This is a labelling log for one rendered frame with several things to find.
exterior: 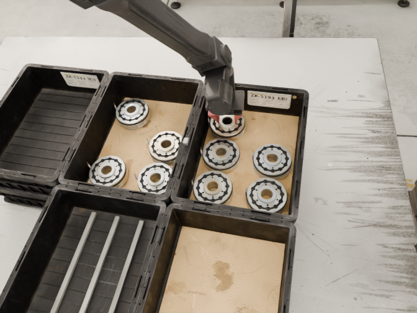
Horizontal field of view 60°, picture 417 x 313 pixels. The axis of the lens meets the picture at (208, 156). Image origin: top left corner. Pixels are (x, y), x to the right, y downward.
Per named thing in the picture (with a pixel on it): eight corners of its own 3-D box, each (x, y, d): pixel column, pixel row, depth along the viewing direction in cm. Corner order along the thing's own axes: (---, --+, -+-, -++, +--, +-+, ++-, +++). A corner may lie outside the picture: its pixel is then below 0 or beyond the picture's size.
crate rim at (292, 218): (206, 85, 109) (205, 79, 107) (308, 95, 103) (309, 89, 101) (170, 205, 88) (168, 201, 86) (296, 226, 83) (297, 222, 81)
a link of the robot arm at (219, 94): (225, 40, 83) (192, 50, 87) (220, 77, 77) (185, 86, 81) (244, 75, 92) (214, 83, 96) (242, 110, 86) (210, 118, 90)
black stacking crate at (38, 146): (43, 88, 128) (26, 64, 119) (121, 97, 122) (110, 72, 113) (-17, 187, 108) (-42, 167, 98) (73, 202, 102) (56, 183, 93)
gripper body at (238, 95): (243, 113, 97) (242, 94, 91) (205, 112, 98) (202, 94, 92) (244, 94, 100) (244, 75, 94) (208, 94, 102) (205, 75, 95)
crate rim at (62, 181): (113, 76, 114) (110, 70, 112) (205, 85, 109) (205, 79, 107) (59, 187, 94) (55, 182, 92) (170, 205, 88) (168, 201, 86)
